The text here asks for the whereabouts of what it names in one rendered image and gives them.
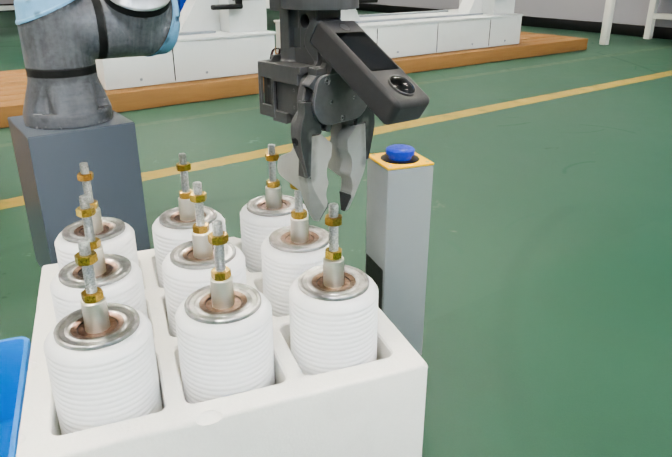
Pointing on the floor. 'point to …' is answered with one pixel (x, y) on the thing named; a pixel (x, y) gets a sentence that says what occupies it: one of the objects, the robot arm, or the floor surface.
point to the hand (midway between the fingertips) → (336, 205)
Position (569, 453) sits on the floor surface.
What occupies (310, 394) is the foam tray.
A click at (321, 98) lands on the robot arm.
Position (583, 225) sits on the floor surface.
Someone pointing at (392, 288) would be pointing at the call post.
